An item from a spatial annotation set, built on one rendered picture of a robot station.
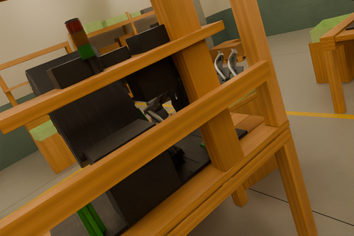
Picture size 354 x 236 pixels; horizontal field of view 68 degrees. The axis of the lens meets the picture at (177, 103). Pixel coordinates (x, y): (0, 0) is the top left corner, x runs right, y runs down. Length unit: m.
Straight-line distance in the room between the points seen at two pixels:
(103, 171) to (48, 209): 0.19
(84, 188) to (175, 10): 0.73
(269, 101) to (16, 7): 6.34
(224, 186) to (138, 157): 0.52
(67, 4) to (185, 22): 6.37
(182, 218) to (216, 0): 9.44
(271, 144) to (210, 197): 0.47
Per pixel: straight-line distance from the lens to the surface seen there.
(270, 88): 1.47
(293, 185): 1.79
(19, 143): 6.93
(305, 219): 1.98
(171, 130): 1.00
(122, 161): 0.94
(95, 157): 1.10
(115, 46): 6.95
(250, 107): 2.35
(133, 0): 8.12
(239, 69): 2.41
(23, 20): 7.06
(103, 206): 1.47
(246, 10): 1.37
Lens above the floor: 1.62
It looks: 17 degrees down
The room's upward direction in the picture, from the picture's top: 22 degrees counter-clockwise
